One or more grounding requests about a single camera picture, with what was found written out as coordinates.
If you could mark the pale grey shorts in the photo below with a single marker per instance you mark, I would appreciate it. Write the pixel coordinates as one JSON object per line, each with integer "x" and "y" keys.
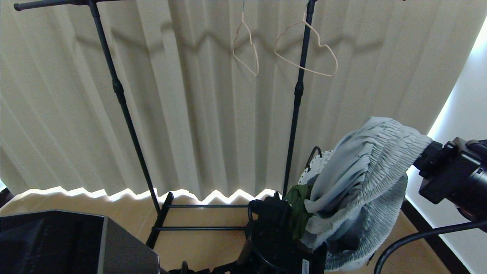
{"x": 361, "y": 171}

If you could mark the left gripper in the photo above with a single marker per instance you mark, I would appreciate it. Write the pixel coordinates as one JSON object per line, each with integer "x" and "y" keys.
{"x": 277, "y": 251}

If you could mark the white laundry basket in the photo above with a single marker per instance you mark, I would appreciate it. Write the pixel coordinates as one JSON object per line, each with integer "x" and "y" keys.
{"x": 321, "y": 161}

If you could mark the pink clothes hanger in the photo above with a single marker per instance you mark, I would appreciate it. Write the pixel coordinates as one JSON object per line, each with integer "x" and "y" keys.
{"x": 300, "y": 67}
{"x": 251, "y": 40}

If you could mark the beige curtain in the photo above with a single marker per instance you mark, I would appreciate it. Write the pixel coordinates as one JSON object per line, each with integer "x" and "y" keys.
{"x": 190, "y": 114}

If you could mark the green garment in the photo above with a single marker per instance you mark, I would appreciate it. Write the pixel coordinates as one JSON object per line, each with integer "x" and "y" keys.
{"x": 300, "y": 205}

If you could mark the black clothes rack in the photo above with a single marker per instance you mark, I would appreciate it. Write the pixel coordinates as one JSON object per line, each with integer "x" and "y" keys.
{"x": 118, "y": 89}

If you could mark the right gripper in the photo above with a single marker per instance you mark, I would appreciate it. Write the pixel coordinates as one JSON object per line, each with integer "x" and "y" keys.
{"x": 452, "y": 179}

